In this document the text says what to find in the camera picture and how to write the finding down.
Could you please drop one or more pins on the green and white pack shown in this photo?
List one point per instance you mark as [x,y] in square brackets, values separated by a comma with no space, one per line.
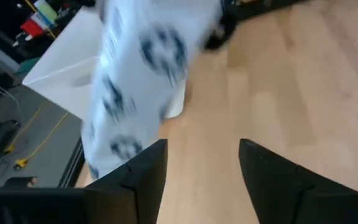
[47,11]

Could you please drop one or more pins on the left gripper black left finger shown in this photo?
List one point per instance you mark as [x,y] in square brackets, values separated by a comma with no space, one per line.
[148,186]

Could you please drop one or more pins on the red box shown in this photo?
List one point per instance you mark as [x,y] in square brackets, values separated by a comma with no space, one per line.
[32,28]

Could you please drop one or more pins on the teal mat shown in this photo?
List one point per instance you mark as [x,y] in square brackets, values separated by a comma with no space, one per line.
[26,65]

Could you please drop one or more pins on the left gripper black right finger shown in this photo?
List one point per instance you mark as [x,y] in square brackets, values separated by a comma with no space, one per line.
[269,186]

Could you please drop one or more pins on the white perforated plastic basket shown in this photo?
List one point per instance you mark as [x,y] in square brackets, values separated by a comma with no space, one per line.
[64,71]

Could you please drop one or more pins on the white packet with dark print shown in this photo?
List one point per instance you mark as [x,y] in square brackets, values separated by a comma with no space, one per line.
[135,93]

